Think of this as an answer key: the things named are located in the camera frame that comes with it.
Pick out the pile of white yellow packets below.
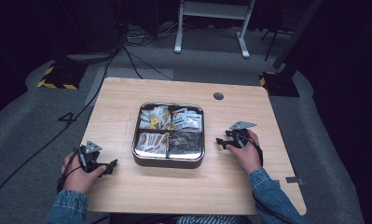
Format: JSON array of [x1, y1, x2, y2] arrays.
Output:
[[139, 105, 172, 131]]

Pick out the long black floor cable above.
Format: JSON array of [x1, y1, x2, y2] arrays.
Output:
[[0, 46, 121, 209]]

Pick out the bundle of floor cables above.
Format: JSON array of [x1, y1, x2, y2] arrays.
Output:
[[123, 21, 187, 49]]

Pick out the pile of white brown packets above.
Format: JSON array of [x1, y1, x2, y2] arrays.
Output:
[[134, 132, 170, 158]]

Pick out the pile of dark packets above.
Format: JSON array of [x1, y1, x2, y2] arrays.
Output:
[[168, 130, 204, 159]]

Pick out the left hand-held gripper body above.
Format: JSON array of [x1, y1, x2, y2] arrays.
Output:
[[77, 140, 113, 175]]

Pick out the thin black floor cable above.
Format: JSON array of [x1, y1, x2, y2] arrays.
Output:
[[121, 45, 173, 81]]

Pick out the grey tape piece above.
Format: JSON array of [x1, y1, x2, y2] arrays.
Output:
[[284, 175, 305, 186]]

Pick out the black yellow striped stand base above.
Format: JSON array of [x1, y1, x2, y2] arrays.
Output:
[[36, 63, 86, 91], [258, 71, 301, 98]]

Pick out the person's right hand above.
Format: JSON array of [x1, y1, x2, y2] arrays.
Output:
[[225, 129, 264, 175]]

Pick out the person's striped clothing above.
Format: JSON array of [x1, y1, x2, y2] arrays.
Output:
[[175, 214, 247, 224]]

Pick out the square metal divided tray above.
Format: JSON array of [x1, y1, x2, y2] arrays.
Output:
[[131, 101, 206, 170]]

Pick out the dark slanted stand pole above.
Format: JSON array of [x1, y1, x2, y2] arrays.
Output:
[[271, 0, 325, 71]]

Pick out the person's left hand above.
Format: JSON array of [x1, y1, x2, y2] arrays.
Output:
[[61, 151, 108, 195]]

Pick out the pile of white red-print packets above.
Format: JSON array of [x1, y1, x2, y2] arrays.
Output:
[[171, 106, 203, 133]]

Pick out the white metal desk frame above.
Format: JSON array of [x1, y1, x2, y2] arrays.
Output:
[[173, 0, 256, 60]]

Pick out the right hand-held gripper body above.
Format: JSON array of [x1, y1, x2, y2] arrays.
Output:
[[225, 120, 258, 150]]

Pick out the black tripod legs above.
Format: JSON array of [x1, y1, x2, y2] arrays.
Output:
[[260, 27, 292, 63]]

